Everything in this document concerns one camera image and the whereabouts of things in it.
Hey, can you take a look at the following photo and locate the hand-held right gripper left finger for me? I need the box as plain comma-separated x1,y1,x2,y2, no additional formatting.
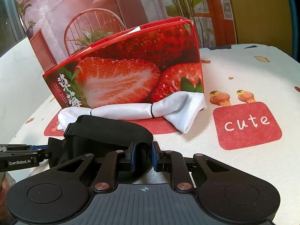
55,142,137,193

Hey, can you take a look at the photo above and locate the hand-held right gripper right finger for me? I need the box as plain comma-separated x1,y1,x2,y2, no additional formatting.
152,141,232,191

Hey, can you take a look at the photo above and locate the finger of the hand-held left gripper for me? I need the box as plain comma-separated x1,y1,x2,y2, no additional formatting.
0,144,49,155
35,150,52,164

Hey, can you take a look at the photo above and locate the black eye mask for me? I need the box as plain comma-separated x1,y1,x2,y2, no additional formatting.
48,115,154,176

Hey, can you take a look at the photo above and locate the red strawberry print box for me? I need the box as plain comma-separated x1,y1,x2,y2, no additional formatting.
43,16,206,112

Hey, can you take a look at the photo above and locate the white tied cloth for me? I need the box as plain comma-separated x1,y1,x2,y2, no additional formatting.
57,92,207,134

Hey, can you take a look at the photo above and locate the dark framed window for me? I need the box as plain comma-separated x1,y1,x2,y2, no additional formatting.
0,0,26,57

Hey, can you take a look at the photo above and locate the printed room scene backdrop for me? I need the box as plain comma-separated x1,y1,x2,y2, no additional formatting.
13,0,237,73

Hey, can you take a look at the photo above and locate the wooden panel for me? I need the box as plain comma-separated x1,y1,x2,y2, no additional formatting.
224,0,293,57

